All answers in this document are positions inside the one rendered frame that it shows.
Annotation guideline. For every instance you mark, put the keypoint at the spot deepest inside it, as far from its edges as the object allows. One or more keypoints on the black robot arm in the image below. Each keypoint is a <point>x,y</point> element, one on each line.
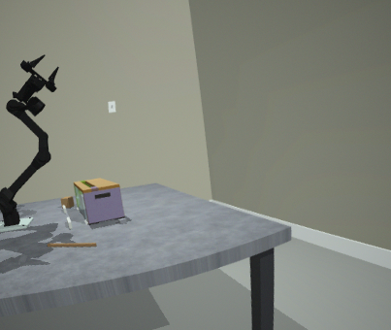
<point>18,109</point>

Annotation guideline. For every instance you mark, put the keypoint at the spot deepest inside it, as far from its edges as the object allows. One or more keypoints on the small brown cardboard box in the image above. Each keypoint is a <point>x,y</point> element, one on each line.
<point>68,202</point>

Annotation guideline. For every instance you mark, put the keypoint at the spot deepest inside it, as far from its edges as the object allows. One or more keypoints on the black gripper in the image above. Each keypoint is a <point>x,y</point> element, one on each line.
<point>27,66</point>

